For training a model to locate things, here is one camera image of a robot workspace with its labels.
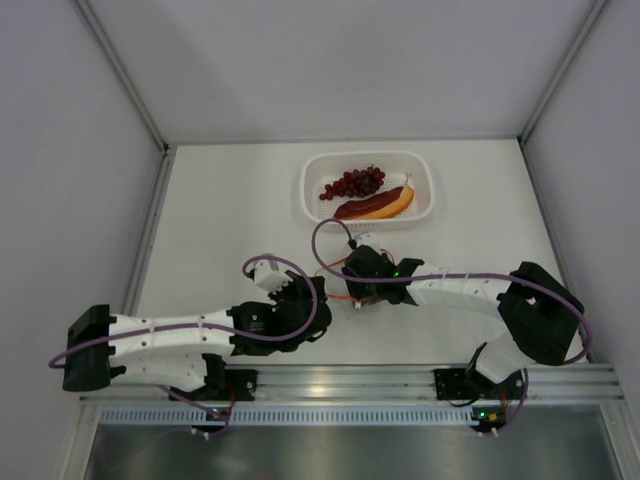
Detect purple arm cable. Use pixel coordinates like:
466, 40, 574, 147
311, 218, 595, 364
47, 254, 317, 369

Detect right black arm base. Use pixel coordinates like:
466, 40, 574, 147
433, 368, 480, 402

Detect white perforated plastic basket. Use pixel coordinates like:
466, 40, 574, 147
300, 151, 435, 231

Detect fake purple grapes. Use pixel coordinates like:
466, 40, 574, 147
318, 165, 386, 201

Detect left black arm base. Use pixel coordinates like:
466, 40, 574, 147
170, 368, 258, 403

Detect grey slotted cable duct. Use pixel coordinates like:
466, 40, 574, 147
99, 405, 502, 427

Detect aluminium mounting rail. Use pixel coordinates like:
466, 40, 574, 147
79, 363, 624, 401

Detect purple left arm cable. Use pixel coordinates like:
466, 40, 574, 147
47, 254, 317, 369

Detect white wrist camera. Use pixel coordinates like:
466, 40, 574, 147
249, 259, 293, 294
348, 232, 380, 249

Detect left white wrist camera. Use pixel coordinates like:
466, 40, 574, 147
249, 259, 293, 294

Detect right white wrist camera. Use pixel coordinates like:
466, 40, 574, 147
348, 232, 380, 249

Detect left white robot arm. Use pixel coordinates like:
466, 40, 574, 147
61, 271, 332, 400

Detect fake orange food piece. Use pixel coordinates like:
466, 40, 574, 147
333, 182, 415, 221

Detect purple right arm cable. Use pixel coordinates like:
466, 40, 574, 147
311, 218, 595, 364

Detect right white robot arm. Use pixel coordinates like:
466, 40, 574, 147
340, 245, 584, 397

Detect clear zip top bag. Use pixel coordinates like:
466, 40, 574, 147
313, 248, 395, 311

